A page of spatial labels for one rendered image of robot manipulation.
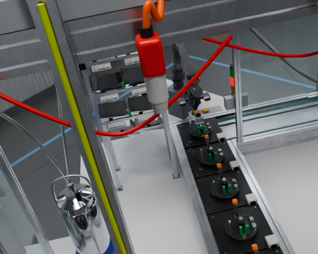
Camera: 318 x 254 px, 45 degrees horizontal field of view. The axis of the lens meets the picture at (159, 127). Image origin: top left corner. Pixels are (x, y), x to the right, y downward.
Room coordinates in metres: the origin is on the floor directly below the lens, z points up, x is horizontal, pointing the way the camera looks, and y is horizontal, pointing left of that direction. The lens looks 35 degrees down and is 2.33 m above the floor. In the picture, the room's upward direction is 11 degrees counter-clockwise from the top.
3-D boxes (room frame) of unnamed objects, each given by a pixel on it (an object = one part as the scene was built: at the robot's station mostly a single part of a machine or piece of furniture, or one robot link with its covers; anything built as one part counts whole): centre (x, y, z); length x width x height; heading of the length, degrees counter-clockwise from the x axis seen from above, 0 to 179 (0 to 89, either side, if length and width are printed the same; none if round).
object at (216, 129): (1.82, -0.23, 0.96); 0.24 x 0.24 x 0.02; 2
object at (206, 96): (1.92, -0.23, 1.17); 0.19 x 0.06 x 0.08; 92
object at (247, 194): (1.32, -0.25, 1.01); 0.24 x 0.24 x 0.13; 2
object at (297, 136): (1.81, -0.53, 0.91); 0.84 x 0.28 x 0.10; 92
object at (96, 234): (1.00, 0.33, 1.32); 0.14 x 0.14 x 0.38
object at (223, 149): (1.57, -0.24, 1.01); 0.24 x 0.24 x 0.13; 2
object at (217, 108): (2.04, -0.31, 0.93); 0.21 x 0.07 x 0.06; 92
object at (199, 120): (1.81, -0.23, 1.06); 0.08 x 0.04 x 0.07; 2
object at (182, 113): (2.23, -0.18, 0.96); 0.14 x 0.14 x 0.20; 40
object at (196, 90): (1.88, -0.24, 1.27); 0.12 x 0.08 x 0.11; 9
